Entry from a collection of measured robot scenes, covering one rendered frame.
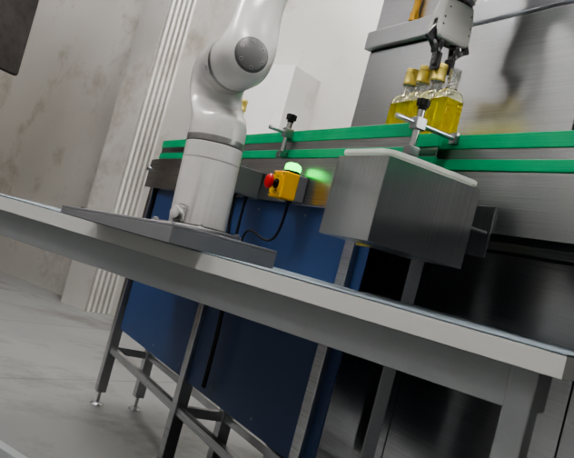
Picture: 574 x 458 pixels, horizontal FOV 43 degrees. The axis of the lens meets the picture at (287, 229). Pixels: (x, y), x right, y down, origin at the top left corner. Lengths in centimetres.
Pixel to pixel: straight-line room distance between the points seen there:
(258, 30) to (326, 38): 381
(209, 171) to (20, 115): 620
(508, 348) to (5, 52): 536
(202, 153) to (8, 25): 468
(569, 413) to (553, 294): 24
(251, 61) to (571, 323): 82
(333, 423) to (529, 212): 97
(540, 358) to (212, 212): 72
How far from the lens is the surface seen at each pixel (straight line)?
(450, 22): 186
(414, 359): 116
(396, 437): 190
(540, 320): 162
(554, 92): 174
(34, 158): 724
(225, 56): 148
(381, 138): 171
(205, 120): 150
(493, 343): 107
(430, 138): 169
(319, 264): 178
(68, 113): 703
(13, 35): 612
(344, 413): 209
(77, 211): 149
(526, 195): 143
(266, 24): 154
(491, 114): 185
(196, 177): 148
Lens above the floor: 77
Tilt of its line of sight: 2 degrees up
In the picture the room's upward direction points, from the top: 15 degrees clockwise
